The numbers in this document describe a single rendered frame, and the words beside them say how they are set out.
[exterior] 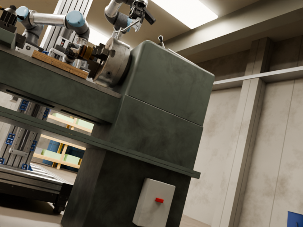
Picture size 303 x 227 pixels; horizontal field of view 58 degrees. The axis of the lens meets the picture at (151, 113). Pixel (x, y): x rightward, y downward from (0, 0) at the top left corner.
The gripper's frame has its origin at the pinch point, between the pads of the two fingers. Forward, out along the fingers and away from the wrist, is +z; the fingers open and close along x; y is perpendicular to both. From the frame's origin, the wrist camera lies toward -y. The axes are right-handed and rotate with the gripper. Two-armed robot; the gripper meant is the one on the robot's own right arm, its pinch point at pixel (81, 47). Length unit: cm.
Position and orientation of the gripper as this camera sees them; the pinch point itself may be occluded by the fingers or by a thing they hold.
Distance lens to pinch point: 179.3
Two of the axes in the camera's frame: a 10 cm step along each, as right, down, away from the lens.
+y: -8.5, -3.4, -4.0
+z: 4.5, -0.8, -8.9
